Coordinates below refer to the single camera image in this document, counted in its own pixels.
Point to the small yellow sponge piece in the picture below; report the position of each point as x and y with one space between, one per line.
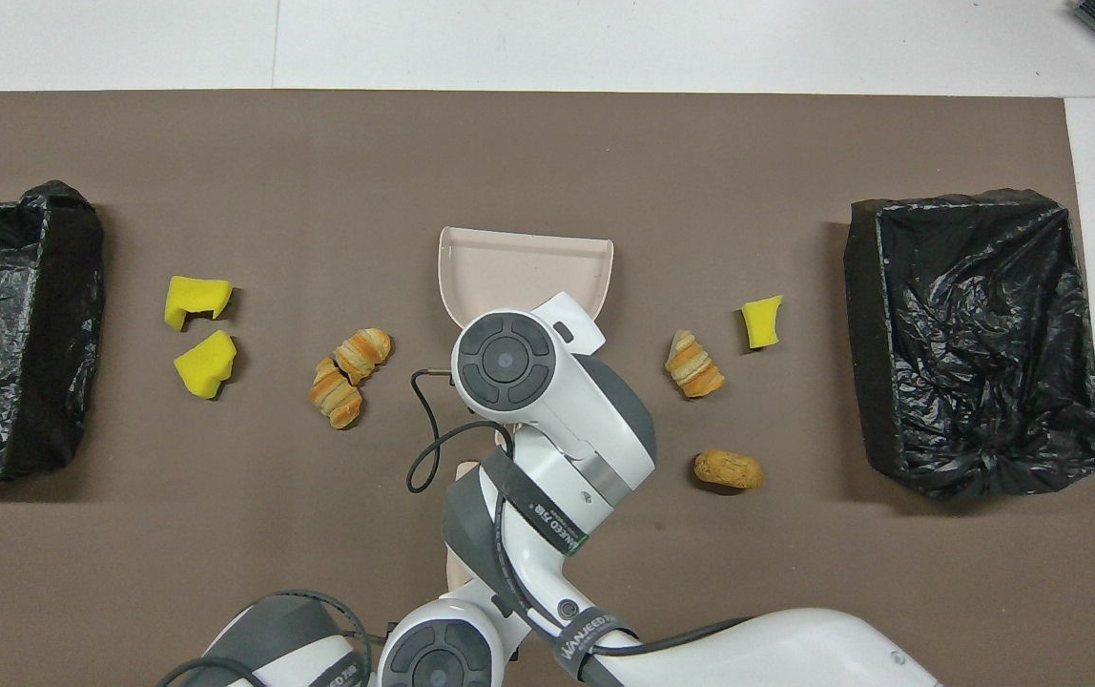
762 324

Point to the yellow sponge with green side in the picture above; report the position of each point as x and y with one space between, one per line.
204 367

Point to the striped toy croissant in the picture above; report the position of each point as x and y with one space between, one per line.
695 367
336 396
363 353

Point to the brown toy bread roll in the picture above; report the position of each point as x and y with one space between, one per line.
729 469

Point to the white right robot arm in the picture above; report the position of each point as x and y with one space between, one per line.
557 420

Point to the beige hand brush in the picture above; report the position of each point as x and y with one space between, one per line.
458 572

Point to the beige plastic dustpan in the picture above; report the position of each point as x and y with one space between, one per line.
509 267

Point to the black bag-lined bin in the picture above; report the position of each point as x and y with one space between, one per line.
977 334
13 334

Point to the notched yellow sponge piece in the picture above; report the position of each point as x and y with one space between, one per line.
190 296

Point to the brown table mat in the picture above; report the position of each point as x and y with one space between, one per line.
223 153

